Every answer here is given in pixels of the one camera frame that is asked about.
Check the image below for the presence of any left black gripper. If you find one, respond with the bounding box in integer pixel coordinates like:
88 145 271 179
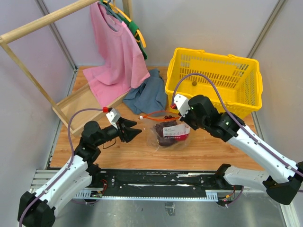
95 117 142 147

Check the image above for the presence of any clear zip top bag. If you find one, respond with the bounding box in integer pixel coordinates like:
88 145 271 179
139 110 190 151

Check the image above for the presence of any dark purple grape bunch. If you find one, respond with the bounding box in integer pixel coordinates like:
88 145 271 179
152 115 178 138

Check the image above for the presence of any red apple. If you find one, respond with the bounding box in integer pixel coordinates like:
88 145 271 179
175 133 189 141

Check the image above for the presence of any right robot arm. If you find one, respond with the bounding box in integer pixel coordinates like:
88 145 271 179
173 94 303 205

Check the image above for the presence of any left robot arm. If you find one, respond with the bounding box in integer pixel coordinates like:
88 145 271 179
18 117 142 227

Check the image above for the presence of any blue grey cloth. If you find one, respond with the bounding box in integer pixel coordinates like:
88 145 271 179
123 69 167 114

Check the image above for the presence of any wooden clothes rack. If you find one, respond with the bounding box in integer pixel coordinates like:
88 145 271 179
0 0 133 138

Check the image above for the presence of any yellow plastic basket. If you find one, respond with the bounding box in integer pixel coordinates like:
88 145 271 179
165 48 263 119

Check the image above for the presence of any pink t-shirt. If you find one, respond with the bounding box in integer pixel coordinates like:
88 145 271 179
83 3 150 107

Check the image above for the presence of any green garment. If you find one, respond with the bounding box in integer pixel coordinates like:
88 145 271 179
98 0 148 60

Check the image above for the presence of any grey clothes hanger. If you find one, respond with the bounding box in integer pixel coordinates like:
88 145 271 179
98 0 124 31

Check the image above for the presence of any yellow clothes hanger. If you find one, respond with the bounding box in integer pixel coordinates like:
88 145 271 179
103 0 146 48

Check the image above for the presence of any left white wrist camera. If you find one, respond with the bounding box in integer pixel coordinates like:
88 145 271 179
103 107 121 129

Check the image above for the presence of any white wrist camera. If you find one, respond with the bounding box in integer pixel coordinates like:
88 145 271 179
170 94 190 117
103 107 121 129

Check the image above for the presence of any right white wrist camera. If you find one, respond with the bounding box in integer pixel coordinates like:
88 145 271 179
170 94 190 117

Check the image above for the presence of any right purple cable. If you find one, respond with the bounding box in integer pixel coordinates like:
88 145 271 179
172 72 303 193

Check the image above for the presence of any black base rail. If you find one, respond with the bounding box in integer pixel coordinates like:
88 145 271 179
76 170 241 202

